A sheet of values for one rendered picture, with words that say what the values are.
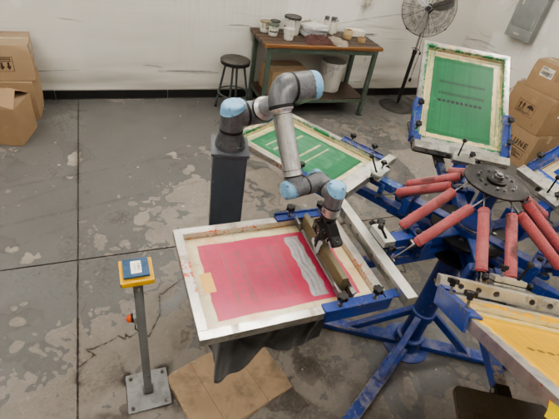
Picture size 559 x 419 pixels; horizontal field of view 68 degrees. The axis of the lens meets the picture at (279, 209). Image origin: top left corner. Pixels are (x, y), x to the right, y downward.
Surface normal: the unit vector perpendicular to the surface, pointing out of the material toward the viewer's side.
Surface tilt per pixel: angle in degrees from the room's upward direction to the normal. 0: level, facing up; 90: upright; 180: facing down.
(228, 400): 0
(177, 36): 90
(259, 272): 0
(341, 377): 0
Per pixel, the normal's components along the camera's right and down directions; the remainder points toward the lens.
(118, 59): 0.34, 0.62
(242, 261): 0.14, -0.78
